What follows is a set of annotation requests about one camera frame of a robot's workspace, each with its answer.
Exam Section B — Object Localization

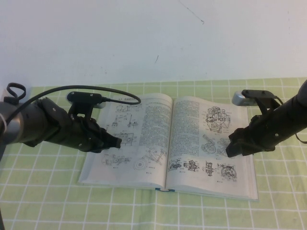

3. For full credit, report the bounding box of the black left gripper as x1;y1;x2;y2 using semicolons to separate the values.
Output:
59;115;123;154

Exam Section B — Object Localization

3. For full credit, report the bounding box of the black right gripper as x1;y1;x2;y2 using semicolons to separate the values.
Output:
225;110;279;158

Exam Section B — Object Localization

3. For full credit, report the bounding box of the technical book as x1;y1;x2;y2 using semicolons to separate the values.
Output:
78;94;260;201

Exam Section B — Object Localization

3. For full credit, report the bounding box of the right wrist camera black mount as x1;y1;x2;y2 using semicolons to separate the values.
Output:
232;89;282;114

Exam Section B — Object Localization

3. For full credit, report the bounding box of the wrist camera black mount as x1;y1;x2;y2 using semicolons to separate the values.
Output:
66;91;106;120
232;89;282;114

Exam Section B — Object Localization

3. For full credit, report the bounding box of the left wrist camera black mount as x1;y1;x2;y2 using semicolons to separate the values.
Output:
66;91;106;120

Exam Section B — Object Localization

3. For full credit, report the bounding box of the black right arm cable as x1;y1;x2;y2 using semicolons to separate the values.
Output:
294;132;307;146

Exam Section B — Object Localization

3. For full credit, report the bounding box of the black left camera cable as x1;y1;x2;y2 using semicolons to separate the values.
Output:
4;85;142;127

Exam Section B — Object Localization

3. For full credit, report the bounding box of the black looped cable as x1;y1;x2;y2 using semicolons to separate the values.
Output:
6;82;27;103

